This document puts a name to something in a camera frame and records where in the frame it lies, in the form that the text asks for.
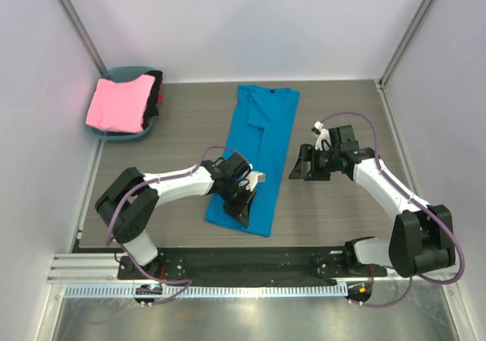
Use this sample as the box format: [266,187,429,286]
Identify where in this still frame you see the blue t shirt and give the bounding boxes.
[205,85,300,237]

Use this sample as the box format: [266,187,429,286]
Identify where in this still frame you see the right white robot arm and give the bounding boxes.
[289,122,456,277]

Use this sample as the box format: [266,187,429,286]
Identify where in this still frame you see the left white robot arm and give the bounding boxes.
[95,153,266,270]

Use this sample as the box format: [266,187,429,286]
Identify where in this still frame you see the black and red folded clothes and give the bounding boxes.
[142,70,163,129]

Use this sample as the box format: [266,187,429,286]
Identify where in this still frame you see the pink folded t shirt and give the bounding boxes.
[85,74,155,134]

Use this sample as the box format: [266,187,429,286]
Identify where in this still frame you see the teal plastic basin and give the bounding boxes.
[85,66,163,142]

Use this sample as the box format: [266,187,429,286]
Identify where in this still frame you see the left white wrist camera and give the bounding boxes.
[242,171,266,191]

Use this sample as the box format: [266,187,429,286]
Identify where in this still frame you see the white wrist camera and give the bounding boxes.
[311,121,332,152]
[242,171,266,191]

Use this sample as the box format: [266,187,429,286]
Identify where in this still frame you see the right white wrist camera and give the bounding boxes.
[311,121,332,152]

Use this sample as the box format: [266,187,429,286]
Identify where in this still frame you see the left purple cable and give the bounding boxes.
[105,145,254,306]

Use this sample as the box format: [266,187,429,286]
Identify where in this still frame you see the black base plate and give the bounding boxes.
[116,246,389,289]

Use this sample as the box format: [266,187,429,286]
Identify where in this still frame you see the aluminium frame rail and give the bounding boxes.
[46,252,461,284]

